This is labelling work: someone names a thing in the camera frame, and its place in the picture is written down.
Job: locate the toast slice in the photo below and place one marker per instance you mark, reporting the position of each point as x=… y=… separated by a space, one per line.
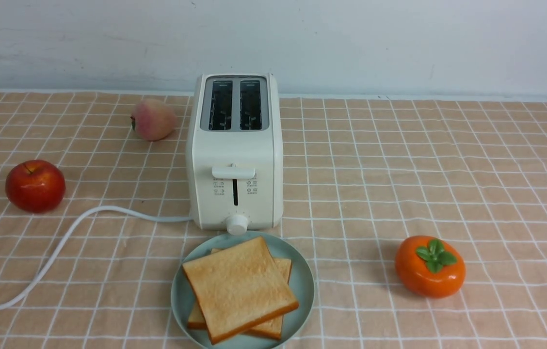
x=271 y=329
x=238 y=288

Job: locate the white two-slot toaster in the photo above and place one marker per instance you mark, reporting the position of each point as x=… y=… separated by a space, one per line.
x=234 y=153

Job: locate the light green round plate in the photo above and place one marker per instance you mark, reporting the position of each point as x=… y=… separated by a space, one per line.
x=301 y=282

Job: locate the pink peach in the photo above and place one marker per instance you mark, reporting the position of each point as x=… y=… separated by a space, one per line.
x=153 y=120

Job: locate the orange persimmon with green leaf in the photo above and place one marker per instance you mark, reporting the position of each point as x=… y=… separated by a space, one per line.
x=429 y=267

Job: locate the orange checkered tablecloth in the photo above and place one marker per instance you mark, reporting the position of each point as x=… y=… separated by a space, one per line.
x=360 y=177

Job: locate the red apple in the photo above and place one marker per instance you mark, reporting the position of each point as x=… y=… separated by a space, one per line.
x=35 y=186

